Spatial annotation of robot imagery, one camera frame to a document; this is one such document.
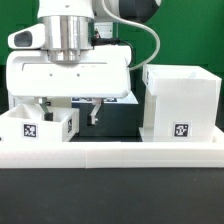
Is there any white drawer with knob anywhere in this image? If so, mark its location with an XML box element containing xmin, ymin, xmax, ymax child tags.
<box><xmin>0</xmin><ymin>104</ymin><xmax>79</xmax><ymax>142</ymax></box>

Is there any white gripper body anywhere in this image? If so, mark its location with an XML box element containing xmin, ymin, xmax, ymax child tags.
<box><xmin>6</xmin><ymin>23</ymin><xmax>132</xmax><ymax>98</ymax></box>

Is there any white drawer cabinet box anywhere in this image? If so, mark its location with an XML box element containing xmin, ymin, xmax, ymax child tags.
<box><xmin>140</xmin><ymin>64</ymin><xmax>221</xmax><ymax>142</ymax></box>

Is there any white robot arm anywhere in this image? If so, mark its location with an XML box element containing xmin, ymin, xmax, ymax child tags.
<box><xmin>6</xmin><ymin>0</ymin><xmax>162</xmax><ymax>124</ymax></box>

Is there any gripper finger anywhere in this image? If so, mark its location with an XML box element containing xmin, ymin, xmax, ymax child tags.
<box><xmin>87</xmin><ymin>99</ymin><xmax>102</xmax><ymax>126</ymax></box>
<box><xmin>34</xmin><ymin>97</ymin><xmax>53</xmax><ymax>121</ymax></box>

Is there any marker tag sheet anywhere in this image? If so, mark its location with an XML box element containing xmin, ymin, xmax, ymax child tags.
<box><xmin>71</xmin><ymin>92</ymin><xmax>138</xmax><ymax>105</ymax></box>

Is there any grey thin cable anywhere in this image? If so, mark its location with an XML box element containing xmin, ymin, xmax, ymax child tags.
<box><xmin>99</xmin><ymin>0</ymin><xmax>162</xmax><ymax>72</ymax></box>

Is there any white border frame rail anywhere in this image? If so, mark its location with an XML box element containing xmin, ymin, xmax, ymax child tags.
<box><xmin>0</xmin><ymin>129</ymin><xmax>224</xmax><ymax>169</ymax></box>

